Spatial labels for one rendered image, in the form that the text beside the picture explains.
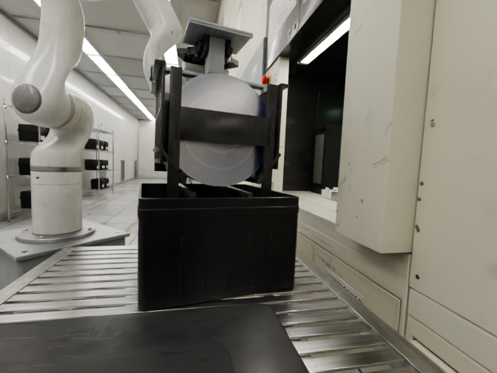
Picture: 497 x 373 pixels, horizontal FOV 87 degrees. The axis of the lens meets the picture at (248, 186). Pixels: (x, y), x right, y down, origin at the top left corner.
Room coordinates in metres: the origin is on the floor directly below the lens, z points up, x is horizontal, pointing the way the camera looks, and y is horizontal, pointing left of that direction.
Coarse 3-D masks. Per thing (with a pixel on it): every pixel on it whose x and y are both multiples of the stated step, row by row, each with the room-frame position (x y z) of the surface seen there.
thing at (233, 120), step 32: (192, 32) 0.52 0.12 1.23; (224, 32) 0.51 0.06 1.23; (160, 64) 0.42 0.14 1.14; (160, 96) 0.44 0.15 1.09; (160, 128) 0.42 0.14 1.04; (192, 128) 0.43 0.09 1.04; (224, 128) 0.46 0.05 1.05; (256, 128) 0.48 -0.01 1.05; (160, 160) 0.42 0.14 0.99; (192, 192) 0.44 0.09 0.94
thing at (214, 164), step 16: (192, 80) 0.46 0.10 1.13; (208, 80) 0.47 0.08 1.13; (224, 80) 0.48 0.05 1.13; (240, 80) 0.49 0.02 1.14; (192, 96) 0.46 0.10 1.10; (208, 96) 0.47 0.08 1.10; (224, 96) 0.48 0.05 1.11; (240, 96) 0.49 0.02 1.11; (256, 96) 0.50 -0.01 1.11; (240, 112) 0.49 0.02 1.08; (256, 112) 0.50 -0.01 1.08; (192, 144) 0.46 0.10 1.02; (208, 144) 0.47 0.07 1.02; (224, 144) 0.48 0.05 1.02; (240, 144) 0.49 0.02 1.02; (192, 160) 0.46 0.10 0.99; (208, 160) 0.47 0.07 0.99; (224, 160) 0.48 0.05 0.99; (240, 160) 0.49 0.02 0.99; (256, 160) 0.51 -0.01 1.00; (192, 176) 0.46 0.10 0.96; (208, 176) 0.47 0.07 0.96; (224, 176) 0.48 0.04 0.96; (240, 176) 0.50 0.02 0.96
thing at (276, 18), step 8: (280, 0) 1.03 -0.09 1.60; (288, 0) 0.94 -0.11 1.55; (296, 0) 0.87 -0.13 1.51; (304, 0) 0.81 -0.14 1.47; (272, 8) 1.14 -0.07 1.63; (280, 8) 1.03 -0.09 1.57; (288, 8) 0.94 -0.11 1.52; (272, 16) 1.13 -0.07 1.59; (280, 16) 1.02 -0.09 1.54; (272, 24) 1.12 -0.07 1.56; (280, 24) 1.02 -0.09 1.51; (272, 32) 1.12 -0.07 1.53
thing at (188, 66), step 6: (192, 60) 0.60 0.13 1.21; (204, 60) 0.60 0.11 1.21; (186, 66) 0.59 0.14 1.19; (192, 66) 0.59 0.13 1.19; (198, 66) 0.60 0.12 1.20; (204, 66) 0.60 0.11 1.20; (198, 72) 0.61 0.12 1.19; (204, 72) 0.60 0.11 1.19; (228, 72) 0.62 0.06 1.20; (186, 78) 0.67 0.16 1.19
